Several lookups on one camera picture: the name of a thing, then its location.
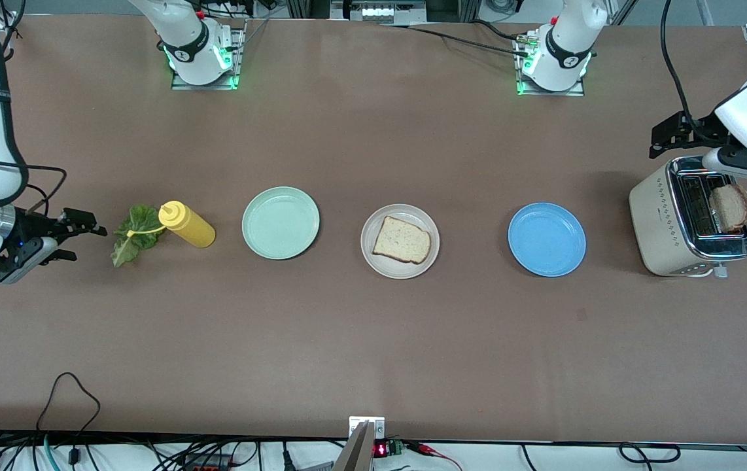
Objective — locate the circuit board red display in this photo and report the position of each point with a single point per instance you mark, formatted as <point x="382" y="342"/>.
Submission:
<point x="390" y="449"/>

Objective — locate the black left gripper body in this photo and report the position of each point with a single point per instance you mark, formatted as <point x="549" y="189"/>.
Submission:
<point x="696" y="130"/>

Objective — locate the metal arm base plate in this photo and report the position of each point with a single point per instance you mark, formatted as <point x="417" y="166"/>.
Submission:
<point x="550" y="93"/>
<point x="237" y="65"/>

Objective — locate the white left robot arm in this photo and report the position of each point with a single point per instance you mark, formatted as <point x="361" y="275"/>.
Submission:
<point x="570" y="39"/>

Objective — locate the beige plate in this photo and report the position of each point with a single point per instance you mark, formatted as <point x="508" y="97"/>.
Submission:
<point x="373" y="261"/>

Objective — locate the green lettuce leaf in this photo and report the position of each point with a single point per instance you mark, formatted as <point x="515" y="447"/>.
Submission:
<point x="131" y="245"/>

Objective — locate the blue plate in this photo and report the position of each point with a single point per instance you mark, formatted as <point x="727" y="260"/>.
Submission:
<point x="547" y="239"/>

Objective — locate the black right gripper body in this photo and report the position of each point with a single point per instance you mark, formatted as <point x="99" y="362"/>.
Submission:
<point x="34" y="227"/>

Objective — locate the beige chrome toaster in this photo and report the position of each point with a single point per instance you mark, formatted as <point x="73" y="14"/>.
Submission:
<point x="658" y="222"/>

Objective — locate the yellow squeeze bottle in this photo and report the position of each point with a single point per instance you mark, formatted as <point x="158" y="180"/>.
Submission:
<point x="190" y="229"/>

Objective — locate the metal rack structure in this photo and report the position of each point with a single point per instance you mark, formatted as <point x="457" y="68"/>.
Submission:
<point x="377" y="13"/>

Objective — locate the grey aluminium bar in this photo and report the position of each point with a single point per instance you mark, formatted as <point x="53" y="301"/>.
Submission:
<point x="355" y="454"/>

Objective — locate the bread slice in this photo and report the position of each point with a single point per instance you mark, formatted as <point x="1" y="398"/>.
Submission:
<point x="403" y="241"/>
<point x="733" y="208"/>

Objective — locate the metal camera bracket plate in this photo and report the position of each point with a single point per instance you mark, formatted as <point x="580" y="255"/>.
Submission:
<point x="353" y="424"/>

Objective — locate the green plate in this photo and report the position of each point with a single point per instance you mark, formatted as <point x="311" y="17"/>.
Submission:
<point x="280" y="222"/>

